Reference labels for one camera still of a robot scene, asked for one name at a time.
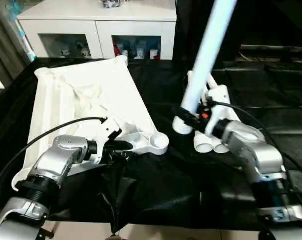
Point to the dark ornament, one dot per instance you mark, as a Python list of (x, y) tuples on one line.
[(110, 3)]

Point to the white plastic table top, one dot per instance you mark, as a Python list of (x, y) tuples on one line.
[(90, 82)]

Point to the dark metal bar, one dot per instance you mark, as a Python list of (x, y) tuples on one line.
[(278, 47)]

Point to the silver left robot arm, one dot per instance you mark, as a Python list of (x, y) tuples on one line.
[(61, 155)]

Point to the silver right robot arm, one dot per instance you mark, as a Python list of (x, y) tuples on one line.
[(253, 150)]

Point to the black mat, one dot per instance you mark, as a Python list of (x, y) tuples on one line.
[(178, 187)]

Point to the red bottle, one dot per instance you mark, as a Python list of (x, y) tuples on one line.
[(117, 49)]

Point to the grey brown curtain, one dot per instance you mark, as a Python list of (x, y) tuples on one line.
[(3, 50)]

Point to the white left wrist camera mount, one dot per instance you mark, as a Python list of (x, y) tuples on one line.
[(103, 130)]

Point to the white sideboard cabinet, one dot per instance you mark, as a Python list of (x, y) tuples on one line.
[(90, 27)]

